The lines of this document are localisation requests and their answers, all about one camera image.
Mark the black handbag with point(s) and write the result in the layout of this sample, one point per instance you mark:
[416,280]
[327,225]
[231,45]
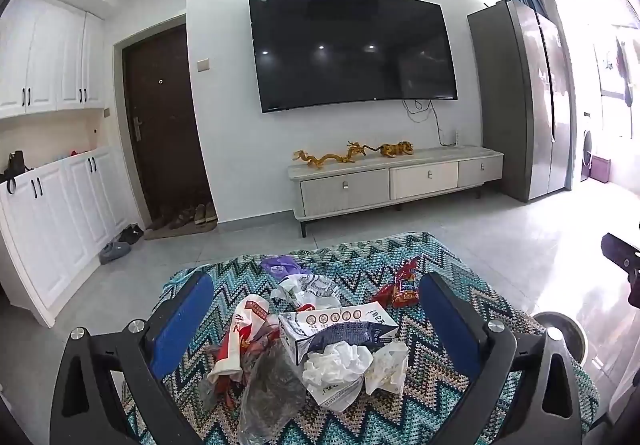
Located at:
[15,167]

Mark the white wall cabinet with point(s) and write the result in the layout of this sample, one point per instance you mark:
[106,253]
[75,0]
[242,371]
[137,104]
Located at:
[45,55]

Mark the white washing machine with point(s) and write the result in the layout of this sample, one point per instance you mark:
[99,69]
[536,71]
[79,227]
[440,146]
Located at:
[587,150]

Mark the grey slipper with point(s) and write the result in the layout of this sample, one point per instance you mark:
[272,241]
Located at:
[122,246]
[111,255]

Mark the white base cabinet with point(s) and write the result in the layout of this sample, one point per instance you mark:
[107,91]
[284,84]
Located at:
[55,230]

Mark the hanging clothes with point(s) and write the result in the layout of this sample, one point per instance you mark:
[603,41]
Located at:
[627,75]

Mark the blue and white tissue box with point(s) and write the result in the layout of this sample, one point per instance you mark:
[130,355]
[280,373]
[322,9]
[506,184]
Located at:
[345,322]

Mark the red and white plastic bag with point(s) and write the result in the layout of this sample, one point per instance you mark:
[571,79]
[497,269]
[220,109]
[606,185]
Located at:
[245,325]

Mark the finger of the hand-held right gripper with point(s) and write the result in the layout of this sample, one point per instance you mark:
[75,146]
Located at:
[622,252]

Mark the row of brown shoes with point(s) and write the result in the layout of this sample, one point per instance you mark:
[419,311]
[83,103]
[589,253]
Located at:
[200,215]

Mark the white television stand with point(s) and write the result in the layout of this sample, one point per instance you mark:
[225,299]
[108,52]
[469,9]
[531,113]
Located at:
[350,190]

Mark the round trash bin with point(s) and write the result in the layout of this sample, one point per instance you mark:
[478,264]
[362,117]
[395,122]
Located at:
[557,335]

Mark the golden dragon figurine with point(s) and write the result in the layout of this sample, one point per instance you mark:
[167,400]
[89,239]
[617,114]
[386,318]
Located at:
[330,158]

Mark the grey double-door refrigerator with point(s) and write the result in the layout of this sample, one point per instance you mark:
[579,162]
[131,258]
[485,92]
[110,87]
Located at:
[505,100]

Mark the brown doormat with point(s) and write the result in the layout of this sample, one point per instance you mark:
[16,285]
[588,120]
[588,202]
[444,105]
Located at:
[165,234]

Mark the zigzag knitted blanket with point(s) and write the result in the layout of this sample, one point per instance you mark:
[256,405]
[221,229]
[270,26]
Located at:
[440,405]

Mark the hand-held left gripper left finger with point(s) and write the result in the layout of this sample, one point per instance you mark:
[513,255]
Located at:
[180,320]

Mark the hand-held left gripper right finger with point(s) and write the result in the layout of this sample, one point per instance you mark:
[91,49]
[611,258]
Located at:
[450,320]

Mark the red snack wrapper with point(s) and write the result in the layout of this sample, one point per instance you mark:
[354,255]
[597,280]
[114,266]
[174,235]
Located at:
[407,287]

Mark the dark brown entrance door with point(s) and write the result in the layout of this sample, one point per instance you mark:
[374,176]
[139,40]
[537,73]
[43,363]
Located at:
[160,125]

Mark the black wall-mounted television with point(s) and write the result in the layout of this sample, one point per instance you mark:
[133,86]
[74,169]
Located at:
[350,50]

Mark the clear plastic bag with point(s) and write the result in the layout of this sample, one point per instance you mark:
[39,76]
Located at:
[270,390]

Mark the beige light switch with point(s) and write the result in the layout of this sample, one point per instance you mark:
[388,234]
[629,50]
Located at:
[202,65]

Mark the golden tiger figurine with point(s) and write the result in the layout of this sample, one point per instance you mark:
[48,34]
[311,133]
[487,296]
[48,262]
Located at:
[395,150]

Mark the white tissue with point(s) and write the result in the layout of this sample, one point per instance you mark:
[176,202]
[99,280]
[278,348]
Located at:
[337,367]

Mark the purple storage box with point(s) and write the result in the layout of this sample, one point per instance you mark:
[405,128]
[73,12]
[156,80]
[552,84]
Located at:
[600,170]

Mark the white power strip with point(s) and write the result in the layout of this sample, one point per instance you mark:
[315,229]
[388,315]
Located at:
[455,137]

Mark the white paper wrapper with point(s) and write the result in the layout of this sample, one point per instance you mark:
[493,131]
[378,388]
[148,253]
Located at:
[387,370]

